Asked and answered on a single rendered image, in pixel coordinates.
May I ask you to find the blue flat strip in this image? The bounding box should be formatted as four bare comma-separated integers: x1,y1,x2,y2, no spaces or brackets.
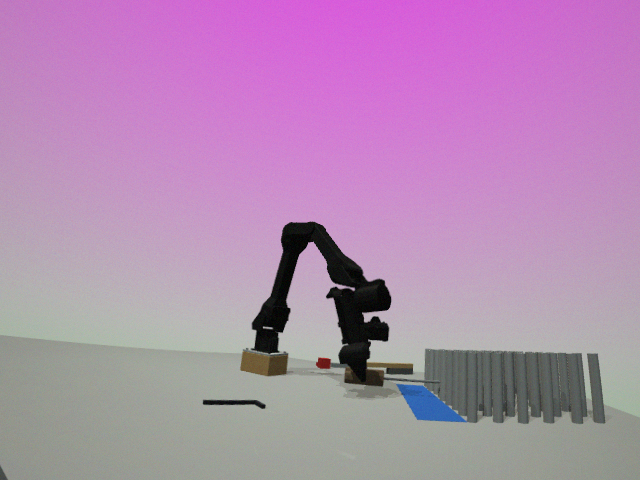
396,384,466,422

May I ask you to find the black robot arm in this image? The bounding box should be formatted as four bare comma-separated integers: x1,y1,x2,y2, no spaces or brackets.
250,221,391,353

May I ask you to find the black l-shaped hook tool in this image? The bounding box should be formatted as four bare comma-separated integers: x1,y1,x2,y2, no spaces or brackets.
203,400,266,409

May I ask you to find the small red block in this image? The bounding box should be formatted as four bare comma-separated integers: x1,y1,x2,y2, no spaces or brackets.
317,357,331,369

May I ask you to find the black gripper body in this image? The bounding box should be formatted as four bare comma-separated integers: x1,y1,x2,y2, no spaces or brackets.
338,312,370,364

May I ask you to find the wooden-handled tool with grey metal shaft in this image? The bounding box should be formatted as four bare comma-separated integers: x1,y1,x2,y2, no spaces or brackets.
344,367,440,387

